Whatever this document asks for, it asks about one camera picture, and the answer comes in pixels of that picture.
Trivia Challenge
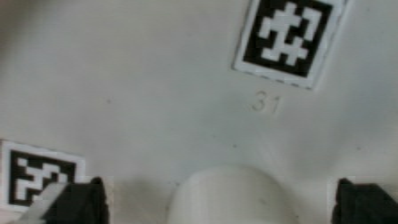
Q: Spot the white round table top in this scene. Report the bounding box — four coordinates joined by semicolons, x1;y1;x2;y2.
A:
0;0;398;224

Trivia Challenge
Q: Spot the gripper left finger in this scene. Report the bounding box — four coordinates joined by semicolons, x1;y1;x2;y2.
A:
19;177;110;224

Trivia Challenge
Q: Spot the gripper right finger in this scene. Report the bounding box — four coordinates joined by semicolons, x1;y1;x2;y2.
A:
330;178;398;224

